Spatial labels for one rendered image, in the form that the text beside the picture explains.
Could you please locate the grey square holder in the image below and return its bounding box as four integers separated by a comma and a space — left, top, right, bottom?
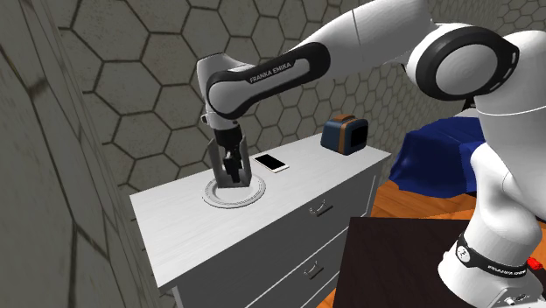
206, 136, 253, 189

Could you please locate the white smartphone with black screen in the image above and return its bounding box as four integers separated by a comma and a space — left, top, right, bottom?
253, 153, 291, 174

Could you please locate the white round plate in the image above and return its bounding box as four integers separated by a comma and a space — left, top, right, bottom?
201, 172, 267, 210

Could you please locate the white chest of drawers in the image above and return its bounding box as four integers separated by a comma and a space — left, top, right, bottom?
129, 132, 393, 308

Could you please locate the blue toaster with orange stripe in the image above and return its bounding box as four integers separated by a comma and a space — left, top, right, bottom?
319, 114, 369, 157

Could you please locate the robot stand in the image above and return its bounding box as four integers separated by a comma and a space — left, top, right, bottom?
332, 216, 546, 308

